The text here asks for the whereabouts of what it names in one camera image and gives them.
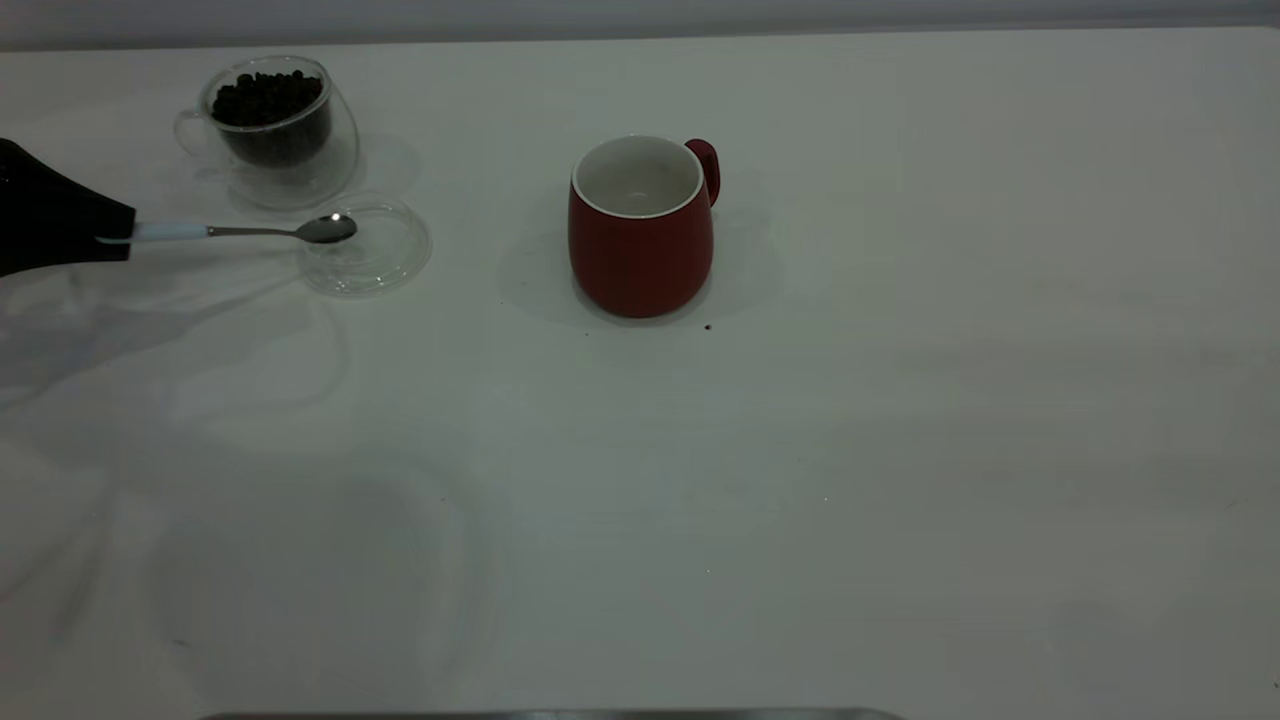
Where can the dark coffee beans pile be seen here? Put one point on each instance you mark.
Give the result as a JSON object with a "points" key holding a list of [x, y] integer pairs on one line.
{"points": [[275, 100]]}

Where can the clear glass dish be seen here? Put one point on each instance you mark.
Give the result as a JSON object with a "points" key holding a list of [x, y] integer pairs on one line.
{"points": [[385, 260]]}

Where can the clear double-wall glass cup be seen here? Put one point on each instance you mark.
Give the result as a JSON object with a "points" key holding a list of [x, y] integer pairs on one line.
{"points": [[290, 185]]}

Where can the red ceramic mug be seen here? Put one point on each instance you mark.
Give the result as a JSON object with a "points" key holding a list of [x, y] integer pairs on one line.
{"points": [[640, 260]]}

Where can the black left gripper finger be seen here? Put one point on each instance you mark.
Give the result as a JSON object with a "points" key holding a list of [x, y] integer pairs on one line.
{"points": [[50, 250], [50, 200]]}

